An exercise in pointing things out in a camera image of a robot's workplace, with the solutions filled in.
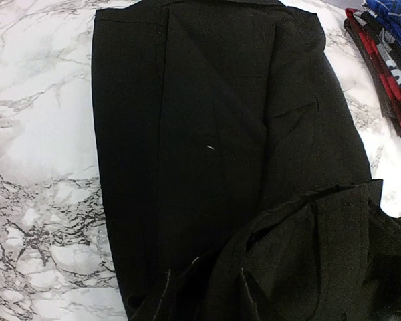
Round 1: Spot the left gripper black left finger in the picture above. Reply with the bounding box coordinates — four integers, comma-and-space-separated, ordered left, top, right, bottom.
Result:
133, 269, 174, 321

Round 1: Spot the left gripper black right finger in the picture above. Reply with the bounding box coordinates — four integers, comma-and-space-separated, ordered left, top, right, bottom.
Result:
239, 267, 286, 320

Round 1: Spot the black long sleeve shirt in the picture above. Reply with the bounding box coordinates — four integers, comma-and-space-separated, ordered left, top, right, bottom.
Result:
92, 1, 401, 320

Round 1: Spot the red black plaid folded shirt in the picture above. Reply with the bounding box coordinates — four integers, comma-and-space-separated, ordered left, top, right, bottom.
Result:
344, 8, 401, 137

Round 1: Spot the blue plaid folded shirt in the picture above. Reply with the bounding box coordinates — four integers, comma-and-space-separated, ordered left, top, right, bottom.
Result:
362, 0, 401, 45

